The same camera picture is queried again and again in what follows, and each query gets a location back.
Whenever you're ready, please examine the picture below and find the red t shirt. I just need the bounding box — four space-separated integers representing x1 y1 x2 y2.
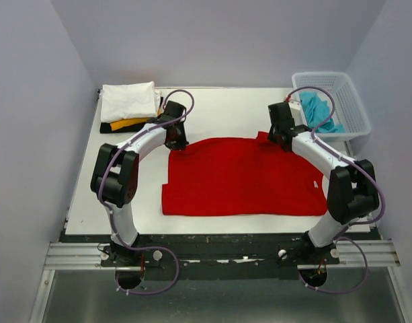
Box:
161 132 327 217

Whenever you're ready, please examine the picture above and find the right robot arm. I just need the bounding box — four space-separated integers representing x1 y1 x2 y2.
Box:
268 102 380 264

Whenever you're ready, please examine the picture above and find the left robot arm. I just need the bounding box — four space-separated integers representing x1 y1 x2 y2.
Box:
90 101 188 266

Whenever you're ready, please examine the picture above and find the teal t shirt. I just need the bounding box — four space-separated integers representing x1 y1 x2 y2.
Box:
299 92 345 133

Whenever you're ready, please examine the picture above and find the folded white t shirt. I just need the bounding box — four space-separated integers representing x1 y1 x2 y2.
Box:
100 81 161 123

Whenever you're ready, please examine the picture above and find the folded yellow t shirt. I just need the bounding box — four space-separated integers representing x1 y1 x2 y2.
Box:
110 118 148 131

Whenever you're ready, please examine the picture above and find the white plastic basket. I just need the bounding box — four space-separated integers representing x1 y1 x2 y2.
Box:
291 71 371 142

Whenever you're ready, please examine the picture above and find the folded black t shirt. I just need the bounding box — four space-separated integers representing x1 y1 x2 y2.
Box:
99 89 165 135

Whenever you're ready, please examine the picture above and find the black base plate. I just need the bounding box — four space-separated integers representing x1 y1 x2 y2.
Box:
101 234 339 281

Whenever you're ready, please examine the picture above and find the aluminium mounting rail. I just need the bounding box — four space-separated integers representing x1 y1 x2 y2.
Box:
44 240 401 271

